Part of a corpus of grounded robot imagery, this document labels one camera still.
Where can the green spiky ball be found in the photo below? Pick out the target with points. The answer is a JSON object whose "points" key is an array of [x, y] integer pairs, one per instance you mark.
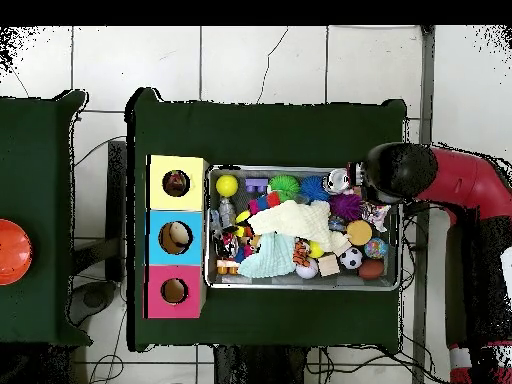
{"points": [[284, 186]]}

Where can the white colourful patterned cloth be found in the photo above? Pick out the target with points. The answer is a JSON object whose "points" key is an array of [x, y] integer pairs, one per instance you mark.
{"points": [[376, 215]]}

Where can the blue spiky ball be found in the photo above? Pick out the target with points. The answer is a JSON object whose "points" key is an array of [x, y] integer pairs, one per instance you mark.
{"points": [[314, 188]]}

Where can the globe print ball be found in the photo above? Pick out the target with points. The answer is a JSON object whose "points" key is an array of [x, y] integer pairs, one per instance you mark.
{"points": [[376, 248]]}

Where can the wooden box with three holes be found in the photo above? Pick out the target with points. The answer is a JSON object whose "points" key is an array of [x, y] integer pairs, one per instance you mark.
{"points": [[176, 204]]}

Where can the purple spiky toy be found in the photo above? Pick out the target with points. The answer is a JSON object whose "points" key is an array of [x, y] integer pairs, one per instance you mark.
{"points": [[346, 206]]}

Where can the orange bowl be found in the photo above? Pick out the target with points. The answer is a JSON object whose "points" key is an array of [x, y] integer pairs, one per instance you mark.
{"points": [[12, 252]]}

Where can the yellow ball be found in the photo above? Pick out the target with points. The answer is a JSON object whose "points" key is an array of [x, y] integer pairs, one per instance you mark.
{"points": [[226, 185]]}

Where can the silver mesh bin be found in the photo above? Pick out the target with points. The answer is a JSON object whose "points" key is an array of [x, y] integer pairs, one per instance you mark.
{"points": [[240, 282]]}

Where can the peach foam ball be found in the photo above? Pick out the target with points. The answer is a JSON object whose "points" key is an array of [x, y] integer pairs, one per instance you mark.
{"points": [[358, 232]]}

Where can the dark green table cloth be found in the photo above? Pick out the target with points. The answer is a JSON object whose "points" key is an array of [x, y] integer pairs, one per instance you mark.
{"points": [[36, 160], [260, 132]]}

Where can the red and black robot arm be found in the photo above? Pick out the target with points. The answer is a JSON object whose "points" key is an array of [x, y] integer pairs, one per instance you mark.
{"points": [[472, 180]]}

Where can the cream knitted cloth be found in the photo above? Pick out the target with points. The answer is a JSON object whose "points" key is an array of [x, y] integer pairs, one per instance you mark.
{"points": [[296, 220]]}

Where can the mint green cloth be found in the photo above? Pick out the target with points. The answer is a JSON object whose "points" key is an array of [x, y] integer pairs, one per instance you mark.
{"points": [[272, 256]]}

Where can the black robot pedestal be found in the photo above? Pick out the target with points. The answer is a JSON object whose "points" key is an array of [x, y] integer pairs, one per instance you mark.
{"points": [[256, 368]]}

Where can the small soccer ball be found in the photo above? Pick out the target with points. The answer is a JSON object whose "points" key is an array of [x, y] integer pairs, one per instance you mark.
{"points": [[350, 258]]}

